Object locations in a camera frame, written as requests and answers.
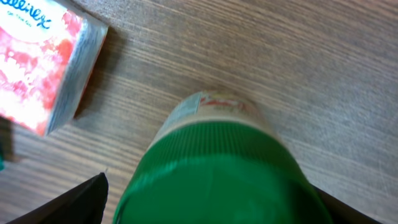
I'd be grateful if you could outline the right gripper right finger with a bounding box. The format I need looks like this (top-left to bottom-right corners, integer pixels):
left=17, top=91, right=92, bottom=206
left=313, top=186, right=381, bottom=224

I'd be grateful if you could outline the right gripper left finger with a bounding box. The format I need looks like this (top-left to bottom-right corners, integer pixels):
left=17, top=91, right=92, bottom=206
left=7, top=172, right=109, bottom=224

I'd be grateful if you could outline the green 3M gloves package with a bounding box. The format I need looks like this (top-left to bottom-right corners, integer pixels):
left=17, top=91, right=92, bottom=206
left=0, top=147, right=4, bottom=171

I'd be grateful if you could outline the green lid jar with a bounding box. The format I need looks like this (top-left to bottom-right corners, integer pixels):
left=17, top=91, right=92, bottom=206
left=113, top=90, right=332, bottom=223

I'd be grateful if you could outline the red Kleenex tissue pack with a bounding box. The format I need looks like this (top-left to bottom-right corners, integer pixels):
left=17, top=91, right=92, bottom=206
left=1, top=0, right=108, bottom=136

